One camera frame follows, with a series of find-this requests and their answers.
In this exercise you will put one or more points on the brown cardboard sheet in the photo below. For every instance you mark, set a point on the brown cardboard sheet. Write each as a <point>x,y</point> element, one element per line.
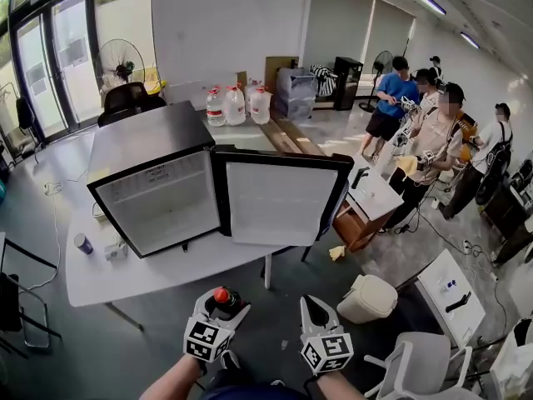
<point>277,67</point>

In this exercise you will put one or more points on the black office chair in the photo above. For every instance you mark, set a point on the black office chair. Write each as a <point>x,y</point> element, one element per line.
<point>127,100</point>

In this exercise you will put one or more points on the white plastic chair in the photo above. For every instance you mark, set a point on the white plastic chair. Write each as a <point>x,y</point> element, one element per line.
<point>420,361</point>

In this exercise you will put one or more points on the black standing fan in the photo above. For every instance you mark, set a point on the black standing fan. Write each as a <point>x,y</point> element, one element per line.
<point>381,65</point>

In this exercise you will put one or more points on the black mini fridge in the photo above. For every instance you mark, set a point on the black mini fridge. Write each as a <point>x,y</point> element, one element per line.
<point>158,169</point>

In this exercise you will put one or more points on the black open cabinet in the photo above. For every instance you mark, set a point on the black open cabinet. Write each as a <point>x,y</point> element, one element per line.
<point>347,83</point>

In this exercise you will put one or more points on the wooden planks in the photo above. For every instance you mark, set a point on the wooden planks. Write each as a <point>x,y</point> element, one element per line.
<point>291,136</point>

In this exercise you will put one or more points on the person's left forearm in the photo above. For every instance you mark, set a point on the person's left forearm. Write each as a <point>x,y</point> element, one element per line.
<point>170,379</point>

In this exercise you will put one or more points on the black metal folding chair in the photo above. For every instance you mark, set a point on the black metal folding chair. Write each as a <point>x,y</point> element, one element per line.
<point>25,306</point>

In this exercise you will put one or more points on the dark drink bottle red cap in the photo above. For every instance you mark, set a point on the dark drink bottle red cap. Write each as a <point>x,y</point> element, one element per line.
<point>222,300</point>

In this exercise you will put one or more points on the blue drink can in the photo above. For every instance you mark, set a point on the blue drink can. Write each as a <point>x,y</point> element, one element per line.
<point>83,244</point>

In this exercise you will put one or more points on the grey roller blinds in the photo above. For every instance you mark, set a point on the grey roller blinds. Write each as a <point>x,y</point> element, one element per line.
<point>354,27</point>

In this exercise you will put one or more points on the striped black white cloth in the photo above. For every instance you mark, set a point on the striped black white cloth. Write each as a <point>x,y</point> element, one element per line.
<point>322,77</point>

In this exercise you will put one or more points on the glass double door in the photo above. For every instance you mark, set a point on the glass double door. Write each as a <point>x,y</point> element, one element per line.
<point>54,65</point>

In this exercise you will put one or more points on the wooden cabinet with white sink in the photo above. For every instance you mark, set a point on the wooden cabinet with white sink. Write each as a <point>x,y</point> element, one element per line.
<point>370,206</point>

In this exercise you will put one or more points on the white floor power strip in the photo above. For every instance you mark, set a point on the white floor power strip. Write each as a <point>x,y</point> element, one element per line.
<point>466,246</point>

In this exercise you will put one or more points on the yellow cloth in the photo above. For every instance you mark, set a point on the yellow cloth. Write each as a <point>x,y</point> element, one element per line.
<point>407,165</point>
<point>337,252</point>

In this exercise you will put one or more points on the person's dark blue clothing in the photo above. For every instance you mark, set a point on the person's dark blue clothing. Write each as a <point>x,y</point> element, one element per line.
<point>254,392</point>

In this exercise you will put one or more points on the cream lidded trash bin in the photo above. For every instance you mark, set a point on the cream lidded trash bin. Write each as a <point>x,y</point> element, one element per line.
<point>368,298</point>

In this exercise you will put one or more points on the clear water jug red label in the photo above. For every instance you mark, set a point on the clear water jug red label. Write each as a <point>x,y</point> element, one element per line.
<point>215,108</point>

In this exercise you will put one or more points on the black faucet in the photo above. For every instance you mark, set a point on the black faucet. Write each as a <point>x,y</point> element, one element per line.
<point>458,302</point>
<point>359,177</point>

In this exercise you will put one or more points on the plastic wrapped storage boxes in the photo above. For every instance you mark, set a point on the plastic wrapped storage boxes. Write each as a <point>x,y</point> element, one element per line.
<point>296,92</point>

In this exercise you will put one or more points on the white plastic bag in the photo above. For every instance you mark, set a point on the white plastic bag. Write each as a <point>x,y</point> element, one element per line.
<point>514,365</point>

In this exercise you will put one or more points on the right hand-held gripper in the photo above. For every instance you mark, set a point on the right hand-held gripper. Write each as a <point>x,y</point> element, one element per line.
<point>327,350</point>

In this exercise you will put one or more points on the black floor fan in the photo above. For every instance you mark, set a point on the black floor fan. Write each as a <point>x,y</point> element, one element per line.
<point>118,63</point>

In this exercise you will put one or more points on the white sink counter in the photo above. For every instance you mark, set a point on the white sink counter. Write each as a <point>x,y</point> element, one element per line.
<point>451,281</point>

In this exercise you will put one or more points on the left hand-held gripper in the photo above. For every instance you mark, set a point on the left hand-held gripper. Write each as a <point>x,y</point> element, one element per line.
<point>206,336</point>

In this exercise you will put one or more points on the person's right forearm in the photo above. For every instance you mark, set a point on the person's right forearm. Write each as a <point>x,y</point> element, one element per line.
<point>337,386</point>

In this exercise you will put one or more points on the small white box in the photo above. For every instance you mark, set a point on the small white box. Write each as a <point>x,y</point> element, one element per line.
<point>115,251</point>

